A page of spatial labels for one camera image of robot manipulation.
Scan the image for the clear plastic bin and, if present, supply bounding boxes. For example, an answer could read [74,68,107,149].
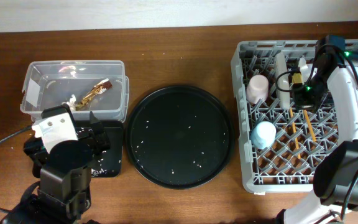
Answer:
[20,60,129,122]

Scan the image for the yellow bowl with food scraps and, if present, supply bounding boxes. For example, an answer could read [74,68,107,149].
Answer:
[291,73,303,85]

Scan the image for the black rectangular tray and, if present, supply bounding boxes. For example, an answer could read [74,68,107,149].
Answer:
[75,121,124,178]

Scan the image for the pink cup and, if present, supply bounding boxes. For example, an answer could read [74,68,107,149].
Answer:
[246,75,269,104]

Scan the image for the pale green plate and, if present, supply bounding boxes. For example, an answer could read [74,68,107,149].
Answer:
[273,52,290,110]

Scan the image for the brown gold coffee wrapper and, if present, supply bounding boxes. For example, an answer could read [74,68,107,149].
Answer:
[75,78,112,110]

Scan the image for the round black serving tray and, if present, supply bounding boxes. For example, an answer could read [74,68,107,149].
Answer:
[125,85,235,190]

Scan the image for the blue cup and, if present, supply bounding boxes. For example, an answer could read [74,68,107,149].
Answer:
[250,121,276,149]

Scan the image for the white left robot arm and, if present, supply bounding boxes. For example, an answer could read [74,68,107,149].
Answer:
[1,108,109,223]

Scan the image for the grey dishwasher rack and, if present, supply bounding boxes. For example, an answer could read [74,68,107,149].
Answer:
[231,39,358,194]

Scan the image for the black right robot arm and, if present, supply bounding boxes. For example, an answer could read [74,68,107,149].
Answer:
[275,35,358,223]

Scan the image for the long wooden chopstick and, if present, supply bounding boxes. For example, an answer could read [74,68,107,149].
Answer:
[289,108,301,159]

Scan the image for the short wooden chopstick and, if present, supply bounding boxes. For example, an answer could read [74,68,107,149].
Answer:
[303,110,316,142]

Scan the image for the white tissue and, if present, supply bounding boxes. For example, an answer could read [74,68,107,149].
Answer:
[62,95,76,111]

